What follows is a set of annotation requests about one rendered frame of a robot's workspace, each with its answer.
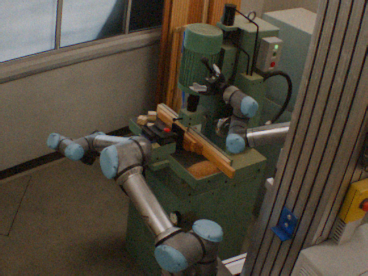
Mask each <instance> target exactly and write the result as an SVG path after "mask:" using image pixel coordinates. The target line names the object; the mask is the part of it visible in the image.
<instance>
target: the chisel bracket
mask: <svg viewBox="0 0 368 276"><path fill-rule="evenodd" d="M208 114H209V110H208V109H207V108H205V107H204V106H202V105H201V104H200V105H197V109H196V112H189V111H188V110H187V108H183V109H180V110H179V117H178V118H183V119H182V120H178V122H180V124H181V125H183V126H184V127H191V126H196V125H199V124H204V122H205V120H204V119H203V116H206V115H207V116H208Z"/></svg>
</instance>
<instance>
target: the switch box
mask: <svg viewBox="0 0 368 276"><path fill-rule="evenodd" d="M282 44H283V41H281V40H280V39H277V38H276V37H265V38H262V40H261V43H260V48H259V52H258V59H257V63H256V68H258V69H259V70H261V71H262V72H267V71H270V70H276V69H277V67H278V63H279V57H280V54H281V49H282ZM276 45H278V48H277V51H275V52H276V56H273V53H274V51H273V50H274V49H275V46H276ZM272 57H276V58H272ZM272 62H275V66H274V67H273V69H272V68H270V69H269V67H270V65H271V63H272Z"/></svg>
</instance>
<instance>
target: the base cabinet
mask: <svg viewBox="0 0 368 276"><path fill-rule="evenodd" d="M263 174H264V173H263V172H262V173H258V174H256V175H254V176H252V177H249V178H246V179H243V180H240V181H238V182H235V183H232V184H229V185H226V186H224V187H220V188H218V189H214V190H212V191H209V192H207V193H202V194H200V195H196V196H194V197H191V198H188V199H185V200H182V201H180V200H179V199H178V198H177V197H176V196H175V195H174V194H173V193H172V192H171V191H170V190H169V189H168V188H167V187H166V186H165V185H163V184H162V183H161V182H160V181H159V180H158V179H157V178H156V177H155V176H154V175H153V174H152V173H151V172H150V171H149V170H148V169H145V177H146V182H147V183H148V184H149V187H150V188H151V189H152V191H153V193H154V194H155V196H156V198H157V199H158V200H159V201H160V203H161V205H162V206H163V208H164V209H165V211H166V213H167V214H168V216H170V212H173V211H176V210H177V211H179V213H180V214H184V213H187V212H190V211H192V212H193V213H194V214H195V215H196V216H197V217H198V218H199V219H206V220H209V221H212V222H214V223H216V224H218V225H219V226H220V227H221V228H222V230H223V240H222V241H221V245H220V249H219V253H218V258H219V259H220V260H221V261H224V260H228V259H230V258H234V257H236V256H240V253H241V248H242V244H243V242H244V238H245V235H246V232H247V229H248V226H249V223H250V218H251V215H252V211H253V208H254V204H255V201H256V197H257V194H258V191H259V189H260V184H261V181H262V177H263ZM154 243H155V238H154V236H153V234H152V233H151V231H150V229H149V228H148V226H147V224H146V223H145V221H144V220H143V218H142V217H141V215H140V213H139V212H138V210H137V209H136V207H135V206H134V205H133V203H132V201H131V199H129V212H128V219H127V230H126V247H125V249H126V250H127V251H128V252H129V254H130V255H131V256H132V257H133V258H134V260H135V261H136V262H137V263H138V264H139V265H140V267H142V268H143V270H144V271H145V273H146V274H147V275H148V276H161V273H162V268H161V266H160V264H159V263H158V262H157V261H156V258H155V255H154V251H155V249H156V247H155V245H154Z"/></svg>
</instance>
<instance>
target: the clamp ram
mask: <svg viewBox="0 0 368 276"><path fill-rule="evenodd" d="M172 132H173V133H175V141H176V143H177V144H178V145H179V146H180V147H182V146H183V139H184V134H185V131H184V130H183V129H181V128H180V127H179V126H178V125H177V124H176V123H173V124H172Z"/></svg>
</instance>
